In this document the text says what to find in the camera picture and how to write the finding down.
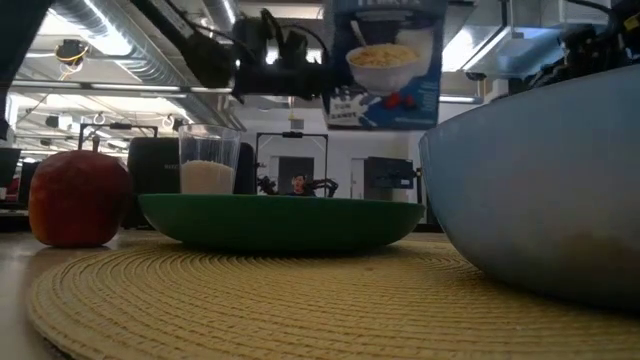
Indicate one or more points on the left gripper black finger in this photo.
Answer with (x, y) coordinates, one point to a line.
(330, 80)

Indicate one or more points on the blue frosted flakes cereal box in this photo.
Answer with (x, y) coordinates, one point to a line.
(385, 65)

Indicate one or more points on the blue bowl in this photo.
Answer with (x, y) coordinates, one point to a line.
(540, 190)

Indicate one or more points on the green plate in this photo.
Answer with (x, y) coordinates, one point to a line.
(280, 222)

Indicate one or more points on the red apple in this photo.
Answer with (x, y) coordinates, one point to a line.
(77, 200)

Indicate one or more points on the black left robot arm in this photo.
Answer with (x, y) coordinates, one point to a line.
(205, 60)

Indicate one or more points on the hanging metal ceiling panel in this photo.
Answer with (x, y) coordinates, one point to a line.
(520, 50)

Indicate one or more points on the person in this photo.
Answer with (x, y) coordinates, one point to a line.
(300, 185)

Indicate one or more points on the black background cabinet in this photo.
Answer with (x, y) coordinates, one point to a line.
(387, 175)

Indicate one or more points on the clear glass of milk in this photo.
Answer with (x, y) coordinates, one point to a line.
(207, 170)

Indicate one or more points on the long ceiling light strip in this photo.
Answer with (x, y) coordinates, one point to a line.
(125, 87)

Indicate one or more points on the round yellow woven placemat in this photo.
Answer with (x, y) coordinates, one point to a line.
(250, 305)

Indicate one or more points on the black monitor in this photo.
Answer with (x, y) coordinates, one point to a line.
(7, 167)

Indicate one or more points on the black background frame rig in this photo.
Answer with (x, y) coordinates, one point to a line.
(292, 135)

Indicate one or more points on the silver ventilation duct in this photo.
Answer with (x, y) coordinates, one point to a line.
(150, 55)

